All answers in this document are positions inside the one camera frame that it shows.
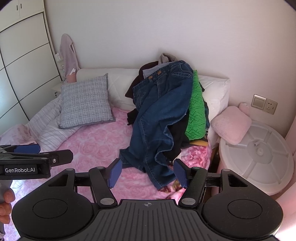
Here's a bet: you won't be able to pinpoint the grey checked pillow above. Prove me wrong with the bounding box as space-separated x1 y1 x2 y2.
58 73 116 130

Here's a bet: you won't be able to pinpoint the pink rose print blanket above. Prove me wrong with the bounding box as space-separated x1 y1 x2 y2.
0 107 212 238

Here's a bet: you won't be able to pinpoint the blue denim jeans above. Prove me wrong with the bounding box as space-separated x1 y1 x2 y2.
120 61 194 190

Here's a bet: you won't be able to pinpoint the white pillow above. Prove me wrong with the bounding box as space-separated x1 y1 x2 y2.
198 75 231 145
76 68 142 112

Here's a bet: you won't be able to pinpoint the striped white duvet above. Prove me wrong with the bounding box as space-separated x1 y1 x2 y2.
24 93 79 153

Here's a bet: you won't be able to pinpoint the person's left hand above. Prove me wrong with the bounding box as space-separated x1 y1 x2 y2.
0 188 16 224

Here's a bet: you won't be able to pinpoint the light grey garment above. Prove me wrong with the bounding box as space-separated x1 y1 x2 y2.
142 62 167 80

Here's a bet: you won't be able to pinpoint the dark brown garment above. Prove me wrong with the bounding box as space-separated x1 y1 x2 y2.
125 61 160 99

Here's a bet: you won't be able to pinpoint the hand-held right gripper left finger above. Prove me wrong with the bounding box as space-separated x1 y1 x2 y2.
47 158 122 208

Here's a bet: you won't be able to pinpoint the green knit sweater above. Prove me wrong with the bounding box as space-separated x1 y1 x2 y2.
186 70 207 141

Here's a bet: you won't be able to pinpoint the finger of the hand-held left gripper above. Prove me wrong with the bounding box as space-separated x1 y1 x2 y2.
0 144 41 155
38 149 74 167

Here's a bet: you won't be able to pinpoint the black garment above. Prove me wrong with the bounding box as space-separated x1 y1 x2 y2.
126 102 211 163

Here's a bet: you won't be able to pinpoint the beige hooded garment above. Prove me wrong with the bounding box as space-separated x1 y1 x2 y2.
158 53 176 65

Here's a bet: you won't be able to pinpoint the beige wall switch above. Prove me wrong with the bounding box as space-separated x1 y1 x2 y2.
251 94 267 110

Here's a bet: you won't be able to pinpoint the pink plush cushion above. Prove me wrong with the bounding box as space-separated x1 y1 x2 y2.
211 103 252 146

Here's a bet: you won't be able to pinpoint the pink hanging towel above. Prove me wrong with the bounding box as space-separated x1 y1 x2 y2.
59 34 80 78

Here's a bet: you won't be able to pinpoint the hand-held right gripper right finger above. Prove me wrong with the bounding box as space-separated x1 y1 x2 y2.
173 159 249 208

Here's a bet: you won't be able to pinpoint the white nightstand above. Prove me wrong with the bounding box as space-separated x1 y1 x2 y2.
51 82 64 98

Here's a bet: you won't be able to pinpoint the white wardrobe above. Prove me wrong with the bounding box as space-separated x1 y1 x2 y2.
0 0 63 135

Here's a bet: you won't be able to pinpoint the beige wall socket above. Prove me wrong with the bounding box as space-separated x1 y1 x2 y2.
264 98 278 115

